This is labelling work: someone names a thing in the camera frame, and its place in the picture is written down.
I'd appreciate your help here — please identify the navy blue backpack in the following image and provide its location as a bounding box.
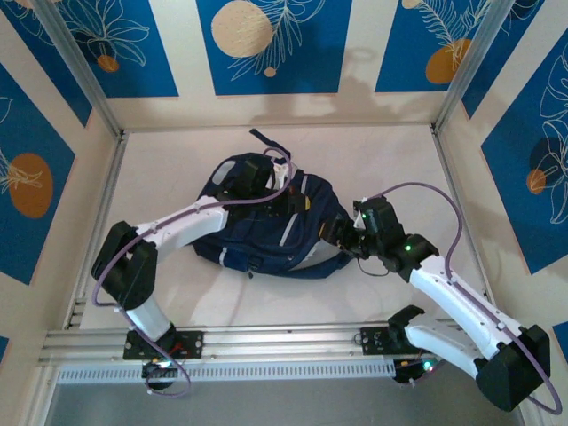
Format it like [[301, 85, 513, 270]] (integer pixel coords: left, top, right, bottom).
[[190, 128, 356, 280]]

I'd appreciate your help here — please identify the black controller box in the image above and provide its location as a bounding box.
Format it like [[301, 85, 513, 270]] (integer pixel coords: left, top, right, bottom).
[[141, 359, 178, 391], [392, 357, 438, 387]]

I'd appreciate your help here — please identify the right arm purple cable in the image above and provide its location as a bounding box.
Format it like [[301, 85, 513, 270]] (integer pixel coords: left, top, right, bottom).
[[375, 182, 561, 416]]

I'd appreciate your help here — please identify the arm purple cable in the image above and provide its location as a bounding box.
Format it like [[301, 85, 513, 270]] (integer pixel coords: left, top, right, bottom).
[[91, 147, 294, 398], [375, 182, 561, 416]]

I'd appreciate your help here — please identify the aluminium table side rail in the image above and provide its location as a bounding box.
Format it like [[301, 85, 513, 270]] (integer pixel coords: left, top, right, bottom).
[[430, 126, 501, 320], [64, 132, 130, 330]]

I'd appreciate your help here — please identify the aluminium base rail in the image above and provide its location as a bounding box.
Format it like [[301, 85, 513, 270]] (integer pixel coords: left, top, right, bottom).
[[37, 319, 527, 367]]

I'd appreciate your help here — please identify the white slotted cable duct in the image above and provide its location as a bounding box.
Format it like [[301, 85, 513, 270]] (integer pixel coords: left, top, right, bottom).
[[56, 359, 397, 385]]

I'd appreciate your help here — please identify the aluminium frame post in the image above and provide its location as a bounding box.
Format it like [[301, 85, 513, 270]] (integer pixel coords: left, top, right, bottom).
[[33, 0, 124, 139], [432, 0, 520, 134]]

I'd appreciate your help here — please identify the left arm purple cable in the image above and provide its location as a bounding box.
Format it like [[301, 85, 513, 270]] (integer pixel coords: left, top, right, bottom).
[[91, 147, 294, 398]]

